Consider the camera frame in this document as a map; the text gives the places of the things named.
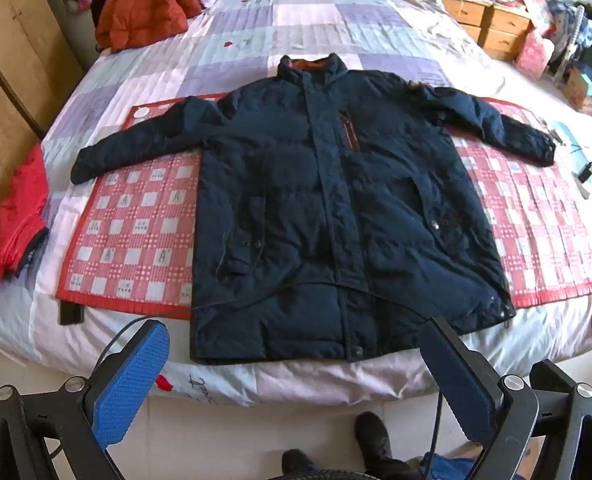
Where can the wooden nightstand with drawers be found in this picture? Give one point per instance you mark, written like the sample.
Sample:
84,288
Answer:
501,30

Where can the pink box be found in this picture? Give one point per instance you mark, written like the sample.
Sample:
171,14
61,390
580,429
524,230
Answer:
533,55

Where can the person's black left shoe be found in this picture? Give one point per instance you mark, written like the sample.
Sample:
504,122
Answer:
301,465

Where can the patchwork quilt bedspread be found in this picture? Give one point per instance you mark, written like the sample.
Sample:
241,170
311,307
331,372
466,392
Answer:
326,20

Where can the navy puffer jacket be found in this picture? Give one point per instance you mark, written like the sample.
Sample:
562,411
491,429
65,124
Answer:
301,185

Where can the orange puffer jacket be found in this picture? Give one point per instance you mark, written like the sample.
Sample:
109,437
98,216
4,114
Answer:
140,10

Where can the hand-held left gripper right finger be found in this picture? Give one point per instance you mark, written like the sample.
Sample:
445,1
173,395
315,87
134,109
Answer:
461,390

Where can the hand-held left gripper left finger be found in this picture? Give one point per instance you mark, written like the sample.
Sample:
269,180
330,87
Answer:
125,390

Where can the person's black shoe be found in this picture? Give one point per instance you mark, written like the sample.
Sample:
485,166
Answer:
376,440
301,465

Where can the flat black device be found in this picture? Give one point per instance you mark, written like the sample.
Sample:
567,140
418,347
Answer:
70,314

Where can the black charger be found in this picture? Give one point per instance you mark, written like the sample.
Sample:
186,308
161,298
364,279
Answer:
578,172

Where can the pile of cluttered belongings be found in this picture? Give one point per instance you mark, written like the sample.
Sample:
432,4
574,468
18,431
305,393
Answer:
583,45

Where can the red checkered mat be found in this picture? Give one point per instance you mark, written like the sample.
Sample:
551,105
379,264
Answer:
135,220

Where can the red jacket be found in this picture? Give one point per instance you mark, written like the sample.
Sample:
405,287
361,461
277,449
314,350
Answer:
10,230

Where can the person's black right shoe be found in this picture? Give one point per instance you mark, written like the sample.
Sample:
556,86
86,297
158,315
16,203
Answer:
376,440

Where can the wooden wardrobe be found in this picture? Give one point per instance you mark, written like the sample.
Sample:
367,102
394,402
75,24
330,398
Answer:
15,60

